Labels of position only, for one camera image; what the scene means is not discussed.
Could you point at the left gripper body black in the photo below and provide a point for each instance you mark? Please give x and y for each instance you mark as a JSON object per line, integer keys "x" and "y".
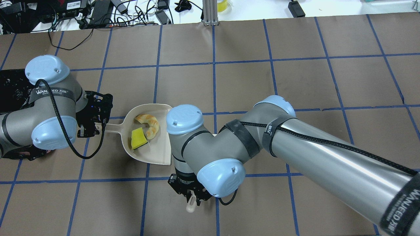
{"x": 87, "y": 115}

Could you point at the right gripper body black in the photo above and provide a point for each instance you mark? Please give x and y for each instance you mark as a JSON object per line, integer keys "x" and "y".
{"x": 184, "y": 183}

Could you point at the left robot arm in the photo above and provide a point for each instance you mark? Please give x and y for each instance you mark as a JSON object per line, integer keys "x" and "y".
{"x": 59, "y": 111}

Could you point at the black power adapter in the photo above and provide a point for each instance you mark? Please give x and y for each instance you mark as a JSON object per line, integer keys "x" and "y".
{"x": 100, "y": 14}

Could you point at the black power brick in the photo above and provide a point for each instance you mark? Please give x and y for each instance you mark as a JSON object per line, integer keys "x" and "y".
{"x": 295, "y": 9}

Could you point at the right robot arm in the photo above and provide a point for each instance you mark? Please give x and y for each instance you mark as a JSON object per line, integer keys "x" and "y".
{"x": 381, "y": 190}

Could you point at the bin with black bag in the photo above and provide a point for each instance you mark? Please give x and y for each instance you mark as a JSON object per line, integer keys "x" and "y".
{"x": 15, "y": 90}

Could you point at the aluminium frame post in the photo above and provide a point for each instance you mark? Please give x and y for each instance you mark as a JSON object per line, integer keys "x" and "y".
{"x": 210, "y": 13}

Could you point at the beige plastic dustpan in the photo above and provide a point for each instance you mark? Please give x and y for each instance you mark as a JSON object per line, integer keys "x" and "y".
{"x": 158, "y": 150}

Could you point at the yellow tape roll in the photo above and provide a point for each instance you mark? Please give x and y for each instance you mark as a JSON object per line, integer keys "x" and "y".
{"x": 223, "y": 5}

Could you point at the beige hand brush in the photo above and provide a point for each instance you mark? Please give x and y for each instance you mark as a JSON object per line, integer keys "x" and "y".
{"x": 191, "y": 204}

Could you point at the yellow sponge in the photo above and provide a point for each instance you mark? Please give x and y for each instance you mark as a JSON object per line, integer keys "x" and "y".
{"x": 138, "y": 138}

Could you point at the croissant bread piece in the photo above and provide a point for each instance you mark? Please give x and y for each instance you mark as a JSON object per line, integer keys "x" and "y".
{"x": 152, "y": 122}

